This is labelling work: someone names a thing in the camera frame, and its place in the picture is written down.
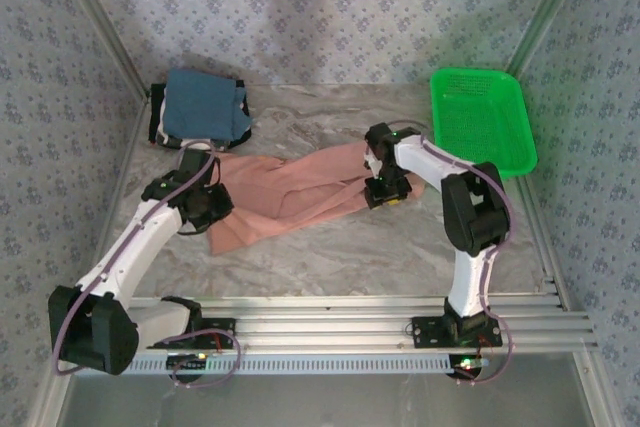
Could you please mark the pink t-shirt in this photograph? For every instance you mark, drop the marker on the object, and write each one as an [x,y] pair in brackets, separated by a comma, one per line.
[260,172]

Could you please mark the green plastic basket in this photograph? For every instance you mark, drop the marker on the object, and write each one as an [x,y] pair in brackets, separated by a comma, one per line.
[475,122]

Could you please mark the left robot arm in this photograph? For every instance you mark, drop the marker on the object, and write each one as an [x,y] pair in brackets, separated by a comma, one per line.
[145,247]

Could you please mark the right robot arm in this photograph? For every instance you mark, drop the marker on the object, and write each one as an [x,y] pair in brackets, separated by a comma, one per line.
[425,162]

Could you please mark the stack of folded clothes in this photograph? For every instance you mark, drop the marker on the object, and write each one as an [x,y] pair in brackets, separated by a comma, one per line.
[155,112]

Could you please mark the blue folded t-shirt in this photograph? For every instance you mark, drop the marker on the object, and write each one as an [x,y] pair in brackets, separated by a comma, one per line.
[200,102]

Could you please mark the small black circuit board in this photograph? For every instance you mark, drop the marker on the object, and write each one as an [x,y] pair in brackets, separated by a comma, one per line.
[467,366]
[187,362]

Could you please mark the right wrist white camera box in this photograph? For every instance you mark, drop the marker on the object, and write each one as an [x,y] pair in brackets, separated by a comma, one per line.
[372,162]

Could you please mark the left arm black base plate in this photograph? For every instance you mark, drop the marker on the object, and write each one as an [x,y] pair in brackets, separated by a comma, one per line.
[220,342]

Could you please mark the aluminium front rail frame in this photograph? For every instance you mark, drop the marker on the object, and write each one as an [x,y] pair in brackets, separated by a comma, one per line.
[325,322]

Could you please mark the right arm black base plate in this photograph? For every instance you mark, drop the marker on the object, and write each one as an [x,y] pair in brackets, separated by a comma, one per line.
[425,332]

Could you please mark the aluminium upright frame post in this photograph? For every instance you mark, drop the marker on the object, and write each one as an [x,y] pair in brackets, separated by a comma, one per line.
[541,22]
[106,22]

